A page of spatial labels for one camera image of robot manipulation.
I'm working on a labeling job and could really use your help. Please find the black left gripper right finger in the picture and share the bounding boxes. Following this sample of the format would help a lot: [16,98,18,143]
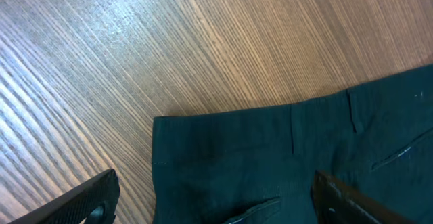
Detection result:
[311,169,419,223]

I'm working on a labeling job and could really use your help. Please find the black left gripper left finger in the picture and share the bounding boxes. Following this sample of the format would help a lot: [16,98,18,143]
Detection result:
[11,169,120,224]

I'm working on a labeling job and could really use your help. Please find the black shorts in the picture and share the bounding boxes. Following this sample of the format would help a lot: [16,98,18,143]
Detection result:
[152,66,432,223]

